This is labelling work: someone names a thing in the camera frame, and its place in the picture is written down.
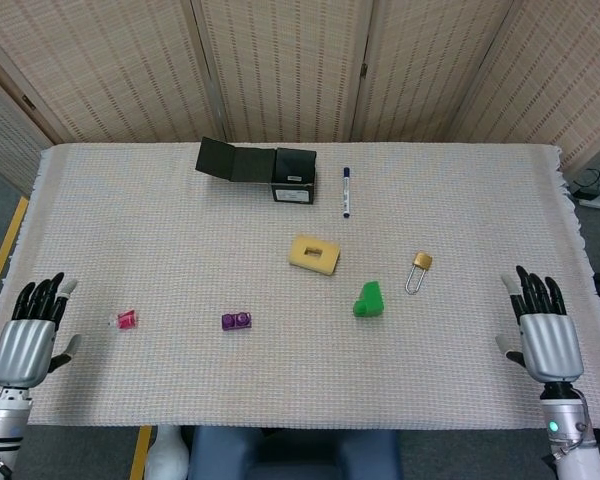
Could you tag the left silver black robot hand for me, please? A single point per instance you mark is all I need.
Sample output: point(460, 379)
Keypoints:
point(22, 350)

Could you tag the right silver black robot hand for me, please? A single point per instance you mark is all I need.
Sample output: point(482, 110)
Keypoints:
point(552, 345)

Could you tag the green block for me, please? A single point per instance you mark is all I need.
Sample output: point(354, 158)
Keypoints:
point(371, 300)

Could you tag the purple block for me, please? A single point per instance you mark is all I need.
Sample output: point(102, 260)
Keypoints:
point(236, 321)

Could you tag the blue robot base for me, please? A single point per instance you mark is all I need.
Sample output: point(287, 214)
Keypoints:
point(295, 455)

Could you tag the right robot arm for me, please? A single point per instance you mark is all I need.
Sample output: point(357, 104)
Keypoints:
point(565, 425)

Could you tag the red candy packet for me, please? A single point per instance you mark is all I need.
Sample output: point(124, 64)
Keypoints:
point(127, 320)

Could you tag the white power strip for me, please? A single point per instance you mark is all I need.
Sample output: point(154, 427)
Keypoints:
point(597, 202)

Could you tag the brass padlock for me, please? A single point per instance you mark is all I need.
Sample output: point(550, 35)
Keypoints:
point(423, 260)

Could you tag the white robot body part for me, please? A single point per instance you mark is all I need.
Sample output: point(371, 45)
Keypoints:
point(166, 455)

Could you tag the woven folding screen panel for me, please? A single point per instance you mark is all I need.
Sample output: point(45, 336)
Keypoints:
point(0, 130)
point(430, 65)
point(105, 65)
point(285, 65)
point(565, 75)

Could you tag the yellow sponge block with hole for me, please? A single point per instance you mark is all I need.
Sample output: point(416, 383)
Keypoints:
point(325, 262)

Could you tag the beige woven tablecloth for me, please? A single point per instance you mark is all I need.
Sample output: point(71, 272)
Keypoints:
point(300, 380)

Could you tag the blue white marker pen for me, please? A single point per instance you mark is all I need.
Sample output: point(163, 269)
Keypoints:
point(347, 192)

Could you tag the black open cardboard box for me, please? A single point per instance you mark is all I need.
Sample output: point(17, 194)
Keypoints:
point(292, 192)

